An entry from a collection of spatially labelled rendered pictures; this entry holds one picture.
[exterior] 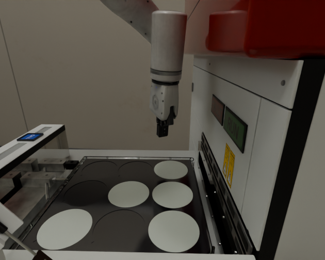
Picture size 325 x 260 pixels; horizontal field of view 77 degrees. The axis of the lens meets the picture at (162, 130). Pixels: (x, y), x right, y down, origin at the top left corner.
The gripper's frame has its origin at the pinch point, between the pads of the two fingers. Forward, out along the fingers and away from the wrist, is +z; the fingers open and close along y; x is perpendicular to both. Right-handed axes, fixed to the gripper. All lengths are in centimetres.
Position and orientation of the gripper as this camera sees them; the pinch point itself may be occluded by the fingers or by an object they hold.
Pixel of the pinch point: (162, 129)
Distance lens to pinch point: 62.3
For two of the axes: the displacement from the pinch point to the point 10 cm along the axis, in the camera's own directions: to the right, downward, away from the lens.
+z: -0.5, 8.8, 4.7
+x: 9.0, -1.6, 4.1
